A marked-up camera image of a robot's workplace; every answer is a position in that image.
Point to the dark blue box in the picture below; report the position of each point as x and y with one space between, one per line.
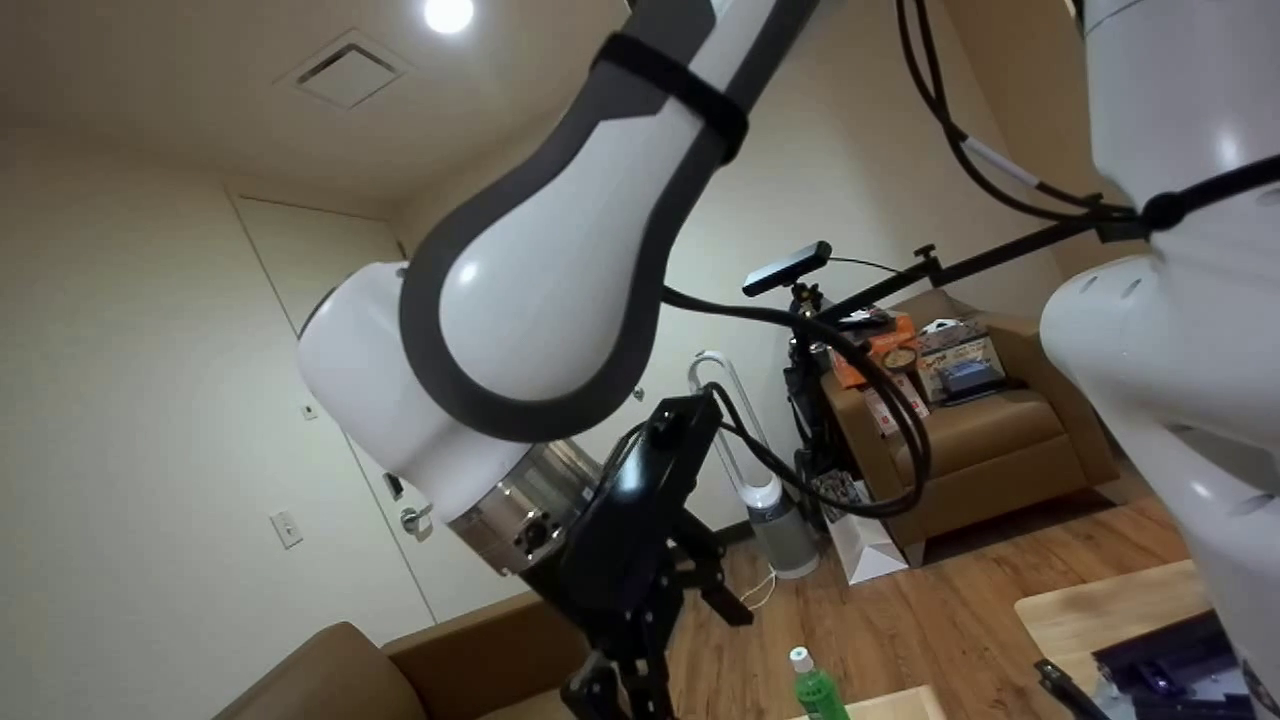
1173 666

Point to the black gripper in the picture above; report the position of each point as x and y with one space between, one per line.
623 580

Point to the orange box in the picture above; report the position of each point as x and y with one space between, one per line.
884 341

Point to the white paper bag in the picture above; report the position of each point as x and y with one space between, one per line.
864 546

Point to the white light switch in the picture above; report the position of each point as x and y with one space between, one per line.
286 529

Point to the light wooden side table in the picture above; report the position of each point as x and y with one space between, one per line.
1093 604

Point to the green plastic bottle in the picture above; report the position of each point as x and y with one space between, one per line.
819 692

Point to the brown leather sofa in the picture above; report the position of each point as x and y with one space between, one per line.
1014 461

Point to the tan leather armchair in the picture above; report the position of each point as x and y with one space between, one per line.
401 666

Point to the white room door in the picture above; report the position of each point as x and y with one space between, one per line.
321 254

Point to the black equipment stand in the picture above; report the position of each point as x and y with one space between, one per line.
804 401

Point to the white bladeless fan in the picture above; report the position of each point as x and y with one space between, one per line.
780 524

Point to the black stereo camera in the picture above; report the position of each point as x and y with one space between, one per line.
787 267

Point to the round ceiling light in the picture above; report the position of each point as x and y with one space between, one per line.
448 15

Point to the white ceiling vent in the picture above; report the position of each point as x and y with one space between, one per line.
344 72

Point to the black clamp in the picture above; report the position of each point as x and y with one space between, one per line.
1065 691

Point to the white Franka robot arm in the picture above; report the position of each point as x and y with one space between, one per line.
544 283

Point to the black door lock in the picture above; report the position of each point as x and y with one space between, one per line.
394 481

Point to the blue grey box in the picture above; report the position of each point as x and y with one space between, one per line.
962 366

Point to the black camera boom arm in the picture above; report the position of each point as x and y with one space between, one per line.
1014 245

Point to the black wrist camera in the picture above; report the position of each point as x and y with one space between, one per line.
665 461

